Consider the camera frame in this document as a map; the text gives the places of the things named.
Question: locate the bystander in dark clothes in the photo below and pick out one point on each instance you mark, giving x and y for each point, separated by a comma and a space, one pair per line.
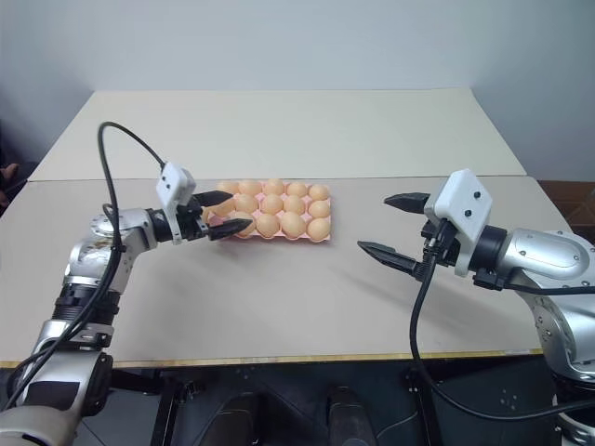
8, 173

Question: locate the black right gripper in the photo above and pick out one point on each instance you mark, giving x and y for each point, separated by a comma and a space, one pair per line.
441, 246

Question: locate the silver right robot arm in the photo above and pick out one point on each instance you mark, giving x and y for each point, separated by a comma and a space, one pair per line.
548, 253

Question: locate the tan egg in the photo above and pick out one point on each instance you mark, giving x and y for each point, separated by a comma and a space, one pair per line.
228, 186
268, 224
250, 187
294, 203
273, 187
246, 203
293, 224
245, 216
296, 189
319, 228
319, 192
272, 203
225, 208
319, 209

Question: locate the dark rounded shape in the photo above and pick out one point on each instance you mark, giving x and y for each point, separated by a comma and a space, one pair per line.
346, 413
241, 418

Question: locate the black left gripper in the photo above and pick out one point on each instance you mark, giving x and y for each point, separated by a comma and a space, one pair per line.
193, 223

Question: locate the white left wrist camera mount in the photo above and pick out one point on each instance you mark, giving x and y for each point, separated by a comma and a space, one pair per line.
173, 183

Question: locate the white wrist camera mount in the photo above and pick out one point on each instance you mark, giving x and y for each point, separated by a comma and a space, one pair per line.
460, 204
173, 183

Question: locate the pink egg tray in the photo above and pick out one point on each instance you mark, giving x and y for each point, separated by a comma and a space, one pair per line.
325, 238

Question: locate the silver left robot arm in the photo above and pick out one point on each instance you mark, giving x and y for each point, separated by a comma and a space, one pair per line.
88, 260

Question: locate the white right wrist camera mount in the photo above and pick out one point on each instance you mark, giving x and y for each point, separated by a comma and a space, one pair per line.
460, 204

